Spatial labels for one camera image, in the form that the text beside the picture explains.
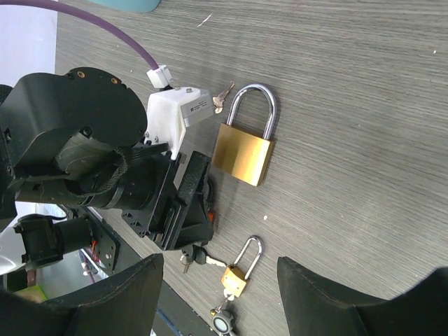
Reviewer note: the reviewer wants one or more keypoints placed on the orange black padlock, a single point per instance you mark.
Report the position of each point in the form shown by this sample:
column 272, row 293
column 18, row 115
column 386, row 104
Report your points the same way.
column 209, row 199

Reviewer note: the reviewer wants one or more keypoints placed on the light blue mug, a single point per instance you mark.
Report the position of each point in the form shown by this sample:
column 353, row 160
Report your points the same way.
column 134, row 6

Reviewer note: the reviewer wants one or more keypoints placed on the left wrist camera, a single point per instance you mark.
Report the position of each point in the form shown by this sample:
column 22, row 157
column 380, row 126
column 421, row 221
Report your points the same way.
column 171, row 112

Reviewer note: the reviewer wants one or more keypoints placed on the silver key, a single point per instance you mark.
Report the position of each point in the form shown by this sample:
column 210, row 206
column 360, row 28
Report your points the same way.
column 218, row 101

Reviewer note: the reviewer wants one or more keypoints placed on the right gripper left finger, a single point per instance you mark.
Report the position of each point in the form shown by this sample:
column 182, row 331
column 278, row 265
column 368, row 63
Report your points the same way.
column 122, row 304

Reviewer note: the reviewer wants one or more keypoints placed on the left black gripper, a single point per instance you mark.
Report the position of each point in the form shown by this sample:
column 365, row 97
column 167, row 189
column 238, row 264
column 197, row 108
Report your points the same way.
column 148, row 204

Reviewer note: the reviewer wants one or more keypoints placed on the large brass padlock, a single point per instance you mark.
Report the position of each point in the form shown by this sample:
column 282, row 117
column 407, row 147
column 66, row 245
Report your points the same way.
column 240, row 154

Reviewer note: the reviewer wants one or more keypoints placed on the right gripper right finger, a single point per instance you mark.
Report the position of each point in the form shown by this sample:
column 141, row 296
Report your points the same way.
column 315, row 305

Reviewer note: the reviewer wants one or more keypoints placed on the small black keys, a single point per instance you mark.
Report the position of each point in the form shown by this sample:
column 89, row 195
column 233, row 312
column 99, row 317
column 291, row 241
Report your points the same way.
column 198, row 254

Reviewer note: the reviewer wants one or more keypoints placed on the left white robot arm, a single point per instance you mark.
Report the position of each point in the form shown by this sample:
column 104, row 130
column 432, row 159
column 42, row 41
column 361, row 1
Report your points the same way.
column 84, row 140

